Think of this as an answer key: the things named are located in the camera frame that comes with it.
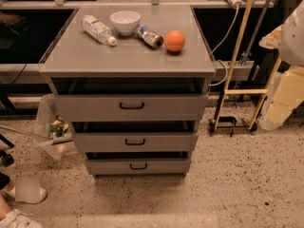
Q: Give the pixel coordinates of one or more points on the grey drawer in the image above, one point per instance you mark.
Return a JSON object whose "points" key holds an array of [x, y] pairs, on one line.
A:
{"points": [[135, 142], [113, 108], [129, 167]]}

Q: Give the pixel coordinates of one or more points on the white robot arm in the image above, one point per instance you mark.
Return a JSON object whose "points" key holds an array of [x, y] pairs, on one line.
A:
{"points": [[287, 92]]}

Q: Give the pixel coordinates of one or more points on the grey drawer cabinet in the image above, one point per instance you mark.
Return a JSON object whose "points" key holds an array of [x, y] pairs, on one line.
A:
{"points": [[78, 65]]}

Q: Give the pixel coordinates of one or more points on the grey top drawer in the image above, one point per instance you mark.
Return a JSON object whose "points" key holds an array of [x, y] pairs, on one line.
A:
{"points": [[113, 108]]}

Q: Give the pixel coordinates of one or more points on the grey bottom drawer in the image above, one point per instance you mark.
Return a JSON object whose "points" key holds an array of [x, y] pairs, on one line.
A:
{"points": [[129, 167]]}

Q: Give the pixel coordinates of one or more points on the crushed silver can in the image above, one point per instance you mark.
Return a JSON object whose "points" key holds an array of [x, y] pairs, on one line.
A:
{"points": [[152, 38]]}

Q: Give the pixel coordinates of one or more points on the orange ball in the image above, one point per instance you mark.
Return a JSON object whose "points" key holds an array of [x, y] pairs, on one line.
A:
{"points": [[174, 40]]}

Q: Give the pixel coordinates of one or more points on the white bowl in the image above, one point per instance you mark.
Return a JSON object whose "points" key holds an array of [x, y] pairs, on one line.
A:
{"points": [[125, 21]]}

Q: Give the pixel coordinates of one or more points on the clear plastic water bottle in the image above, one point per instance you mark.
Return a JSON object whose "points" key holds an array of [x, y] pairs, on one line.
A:
{"points": [[99, 31]]}

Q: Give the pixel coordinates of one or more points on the clear plastic trash bag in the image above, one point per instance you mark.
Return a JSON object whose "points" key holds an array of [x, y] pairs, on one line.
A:
{"points": [[53, 134]]}

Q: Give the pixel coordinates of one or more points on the white shoe lower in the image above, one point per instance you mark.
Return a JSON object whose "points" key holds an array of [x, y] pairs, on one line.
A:
{"points": [[17, 219]]}

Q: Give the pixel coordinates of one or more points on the wooden ladder frame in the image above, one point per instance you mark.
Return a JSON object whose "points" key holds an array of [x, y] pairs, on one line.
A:
{"points": [[218, 119]]}

